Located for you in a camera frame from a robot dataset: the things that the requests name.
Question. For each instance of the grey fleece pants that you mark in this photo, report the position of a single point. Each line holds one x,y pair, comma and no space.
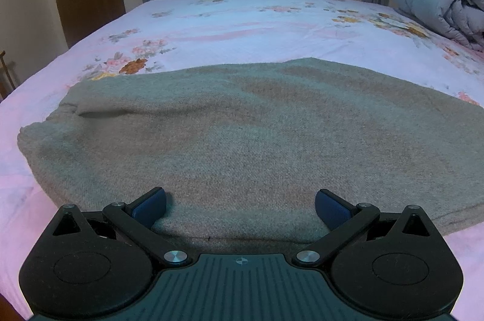
242,149

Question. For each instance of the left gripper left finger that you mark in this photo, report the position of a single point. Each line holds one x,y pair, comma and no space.
134,221

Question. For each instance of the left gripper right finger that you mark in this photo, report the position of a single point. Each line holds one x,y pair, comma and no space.
345,222

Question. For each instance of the wooden chair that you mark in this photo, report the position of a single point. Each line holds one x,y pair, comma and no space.
7,85

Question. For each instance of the pink floral bed sheet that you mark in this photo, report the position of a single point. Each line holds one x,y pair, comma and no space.
165,35

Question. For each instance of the rolled grey quilt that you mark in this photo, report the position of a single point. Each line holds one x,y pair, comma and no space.
457,20

